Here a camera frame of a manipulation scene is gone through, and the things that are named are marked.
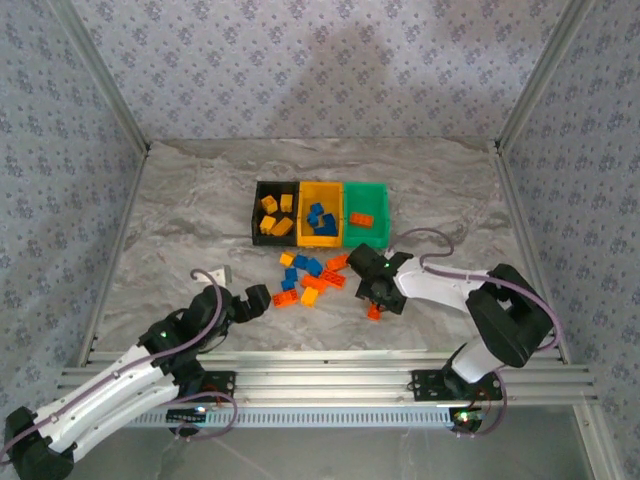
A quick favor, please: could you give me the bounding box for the black plastic bin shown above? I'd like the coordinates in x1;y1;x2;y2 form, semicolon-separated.
251;179;303;247

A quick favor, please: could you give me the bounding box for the green plastic bin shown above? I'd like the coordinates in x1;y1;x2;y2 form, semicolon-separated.
342;180;391;250

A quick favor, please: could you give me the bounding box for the yellow plastic bin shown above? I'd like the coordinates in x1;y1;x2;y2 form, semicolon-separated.
297;180;346;249

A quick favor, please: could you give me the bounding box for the wide aluminium beam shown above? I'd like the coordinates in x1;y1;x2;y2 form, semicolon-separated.
55;349;600;407

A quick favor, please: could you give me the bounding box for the small black circuit board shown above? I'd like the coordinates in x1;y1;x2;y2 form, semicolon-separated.
448;405;485;435
166;408;210;424

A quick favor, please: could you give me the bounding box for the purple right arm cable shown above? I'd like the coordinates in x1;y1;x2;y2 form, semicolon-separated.
387;227;566;354

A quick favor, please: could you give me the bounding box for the aluminium side rail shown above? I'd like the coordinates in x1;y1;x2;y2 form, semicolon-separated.
491;142;572;364
77;147;151;369

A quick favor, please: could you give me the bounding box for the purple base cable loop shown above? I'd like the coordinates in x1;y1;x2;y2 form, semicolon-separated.
172;389;240;442
454;367;510;439

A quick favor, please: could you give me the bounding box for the white slotted cable duct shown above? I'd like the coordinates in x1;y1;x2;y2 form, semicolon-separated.
124;407;454;430

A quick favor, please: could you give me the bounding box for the aluminium frame post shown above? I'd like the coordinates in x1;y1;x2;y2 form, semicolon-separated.
47;0;154;154
496;0;597;149

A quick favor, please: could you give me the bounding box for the short aluminium frame leg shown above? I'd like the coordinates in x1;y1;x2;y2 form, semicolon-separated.
573;403;624;480

